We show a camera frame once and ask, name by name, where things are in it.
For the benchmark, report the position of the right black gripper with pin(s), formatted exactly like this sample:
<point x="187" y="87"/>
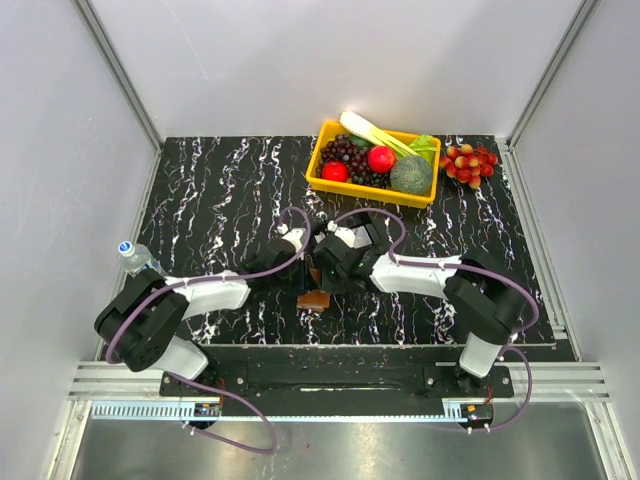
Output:
<point x="330" y="287"/>

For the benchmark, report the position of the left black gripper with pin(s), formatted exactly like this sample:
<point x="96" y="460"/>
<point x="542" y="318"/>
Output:
<point x="303" y="285"/>

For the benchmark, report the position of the brown leather card holder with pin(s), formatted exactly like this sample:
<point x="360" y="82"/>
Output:
<point x="313" y="298"/>

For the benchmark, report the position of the black card box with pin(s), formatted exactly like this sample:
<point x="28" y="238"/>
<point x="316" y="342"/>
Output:
<point x="368" y="232"/>

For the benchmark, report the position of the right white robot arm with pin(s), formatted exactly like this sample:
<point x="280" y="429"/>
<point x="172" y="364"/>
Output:
<point x="490" y="301"/>

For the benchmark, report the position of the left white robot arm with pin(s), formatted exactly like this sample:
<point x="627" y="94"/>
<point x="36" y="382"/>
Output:
<point x="140" y="325"/>

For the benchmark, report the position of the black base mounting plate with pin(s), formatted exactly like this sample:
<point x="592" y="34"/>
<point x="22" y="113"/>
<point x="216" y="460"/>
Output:
<point x="429" y="370"/>

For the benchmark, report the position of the red apple front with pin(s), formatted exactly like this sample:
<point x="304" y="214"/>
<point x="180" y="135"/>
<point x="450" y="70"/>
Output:
<point x="335" y="171"/>

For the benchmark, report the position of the red apple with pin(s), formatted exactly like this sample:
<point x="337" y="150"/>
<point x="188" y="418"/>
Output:
<point x="335" y="171"/>
<point x="381" y="159"/>

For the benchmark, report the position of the red apple back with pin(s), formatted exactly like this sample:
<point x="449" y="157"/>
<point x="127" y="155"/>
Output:
<point x="381" y="159"/>

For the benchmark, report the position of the green netted melon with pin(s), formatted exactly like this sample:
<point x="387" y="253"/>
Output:
<point x="412" y="175"/>

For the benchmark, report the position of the dark purple grape bunch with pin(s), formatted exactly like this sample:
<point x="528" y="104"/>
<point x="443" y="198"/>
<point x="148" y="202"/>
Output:
<point x="355" y="159"/>

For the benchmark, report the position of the green cucumber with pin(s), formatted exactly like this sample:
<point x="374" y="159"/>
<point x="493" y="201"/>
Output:
<point x="359" y="142"/>

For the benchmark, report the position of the white green leek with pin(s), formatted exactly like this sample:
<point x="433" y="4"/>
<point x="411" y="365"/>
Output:
<point x="362" y="128"/>

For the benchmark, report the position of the clear plastic water bottle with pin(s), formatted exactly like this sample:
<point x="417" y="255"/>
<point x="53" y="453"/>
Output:
<point x="135" y="258"/>

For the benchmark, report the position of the red cherry cluster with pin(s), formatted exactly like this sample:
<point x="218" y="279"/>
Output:
<point x="468" y="165"/>

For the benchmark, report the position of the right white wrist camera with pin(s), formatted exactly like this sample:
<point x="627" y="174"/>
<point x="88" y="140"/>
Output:
<point x="342" y="232"/>

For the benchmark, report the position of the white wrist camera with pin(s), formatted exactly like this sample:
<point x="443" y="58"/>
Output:
<point x="296" y="237"/>
<point x="342" y="232"/>

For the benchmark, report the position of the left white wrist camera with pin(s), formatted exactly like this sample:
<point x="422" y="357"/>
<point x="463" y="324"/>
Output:
<point x="296" y="237"/>

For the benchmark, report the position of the aluminium frame rail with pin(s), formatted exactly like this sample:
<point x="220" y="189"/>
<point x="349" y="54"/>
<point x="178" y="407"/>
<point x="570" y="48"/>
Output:
<point x="115" y="394"/>

